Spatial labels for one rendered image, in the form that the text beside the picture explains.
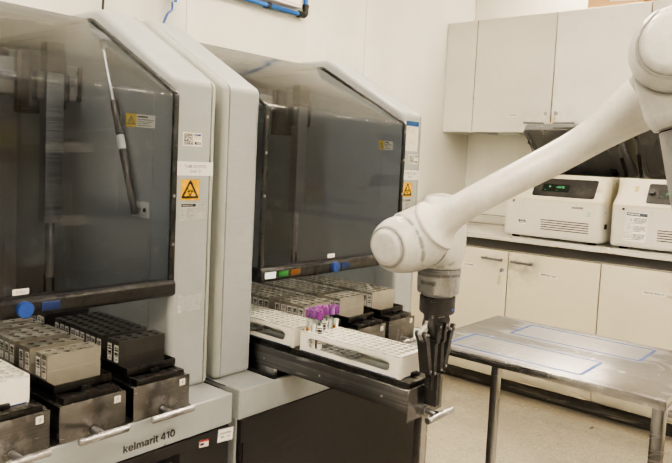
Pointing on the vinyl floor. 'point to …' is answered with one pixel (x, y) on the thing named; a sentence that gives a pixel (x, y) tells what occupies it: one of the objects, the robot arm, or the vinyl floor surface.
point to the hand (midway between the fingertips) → (432, 388)
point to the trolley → (564, 370)
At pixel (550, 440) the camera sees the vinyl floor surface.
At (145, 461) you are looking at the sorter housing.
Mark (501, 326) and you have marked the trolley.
